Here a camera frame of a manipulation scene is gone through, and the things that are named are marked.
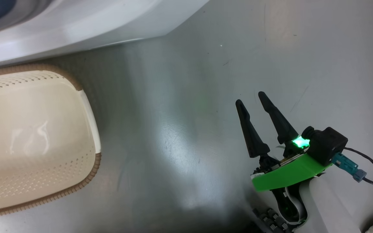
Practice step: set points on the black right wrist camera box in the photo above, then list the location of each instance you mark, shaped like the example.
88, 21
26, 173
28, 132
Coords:
327, 145

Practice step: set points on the cream perforated laundry basket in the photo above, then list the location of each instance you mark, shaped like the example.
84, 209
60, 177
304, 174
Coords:
28, 145

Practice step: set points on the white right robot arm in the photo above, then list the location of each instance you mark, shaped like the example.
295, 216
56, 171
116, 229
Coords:
329, 207

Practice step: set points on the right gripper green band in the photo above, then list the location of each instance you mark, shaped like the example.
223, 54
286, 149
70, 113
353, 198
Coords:
287, 174

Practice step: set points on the white front-load washing machine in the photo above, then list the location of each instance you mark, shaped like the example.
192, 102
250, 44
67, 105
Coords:
76, 26

